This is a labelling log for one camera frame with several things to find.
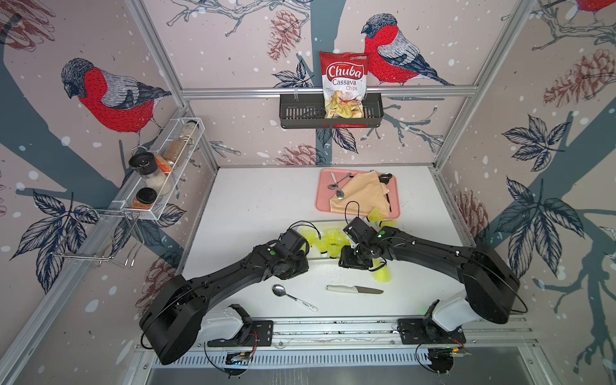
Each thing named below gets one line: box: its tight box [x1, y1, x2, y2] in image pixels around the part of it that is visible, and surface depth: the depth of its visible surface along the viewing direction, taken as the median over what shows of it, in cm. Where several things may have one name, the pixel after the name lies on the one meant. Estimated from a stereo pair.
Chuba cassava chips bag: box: [319, 51, 371, 119], surface depth 85 cm
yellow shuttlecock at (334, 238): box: [324, 228, 343, 260], surface depth 92 cm
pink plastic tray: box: [316, 168, 401, 221], surface depth 113 cm
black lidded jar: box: [128, 147, 158, 175], surface depth 66 cm
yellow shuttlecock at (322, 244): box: [314, 234, 330, 258], surface depth 91 cm
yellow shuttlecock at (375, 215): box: [367, 206, 384, 223], surface depth 100 cm
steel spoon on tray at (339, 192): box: [330, 171, 345, 200], surface depth 113 cm
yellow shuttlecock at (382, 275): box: [372, 264, 392, 284], surface depth 87 cm
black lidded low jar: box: [131, 186, 158, 211], surface depth 61 cm
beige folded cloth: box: [329, 170, 390, 219], surface depth 110 cm
